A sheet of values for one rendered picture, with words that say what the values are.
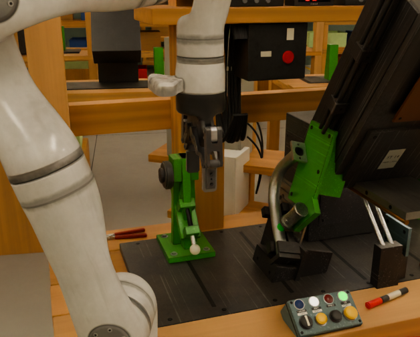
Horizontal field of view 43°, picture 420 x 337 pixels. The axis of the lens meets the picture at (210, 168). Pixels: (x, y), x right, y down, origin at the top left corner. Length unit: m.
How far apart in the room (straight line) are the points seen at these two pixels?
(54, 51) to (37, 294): 1.93
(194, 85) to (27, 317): 2.31
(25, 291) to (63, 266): 2.52
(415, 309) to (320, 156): 0.41
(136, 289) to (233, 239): 0.85
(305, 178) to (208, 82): 0.61
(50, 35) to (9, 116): 0.80
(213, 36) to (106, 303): 0.39
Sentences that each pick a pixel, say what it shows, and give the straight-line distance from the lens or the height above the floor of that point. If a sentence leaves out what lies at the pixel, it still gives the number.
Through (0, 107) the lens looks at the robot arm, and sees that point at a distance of 0.65.
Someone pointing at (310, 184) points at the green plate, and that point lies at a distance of 1.31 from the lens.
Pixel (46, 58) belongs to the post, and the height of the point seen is 1.42.
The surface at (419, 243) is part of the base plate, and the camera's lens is 1.64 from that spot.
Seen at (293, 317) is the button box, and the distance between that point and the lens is 1.17.
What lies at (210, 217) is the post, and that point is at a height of 0.92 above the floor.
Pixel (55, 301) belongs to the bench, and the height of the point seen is 0.88.
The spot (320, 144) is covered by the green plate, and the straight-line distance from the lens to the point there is 1.31.
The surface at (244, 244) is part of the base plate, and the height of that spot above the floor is 0.90.
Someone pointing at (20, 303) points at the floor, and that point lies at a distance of 3.08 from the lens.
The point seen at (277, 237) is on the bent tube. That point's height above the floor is 0.99.
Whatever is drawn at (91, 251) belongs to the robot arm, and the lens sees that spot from 0.65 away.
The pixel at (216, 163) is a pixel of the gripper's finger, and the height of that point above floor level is 1.35.
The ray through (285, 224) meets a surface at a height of 1.04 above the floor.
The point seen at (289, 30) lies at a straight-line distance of 1.47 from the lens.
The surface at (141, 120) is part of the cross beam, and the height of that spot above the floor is 1.22.
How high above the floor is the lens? 1.59
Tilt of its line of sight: 19 degrees down
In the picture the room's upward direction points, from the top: straight up
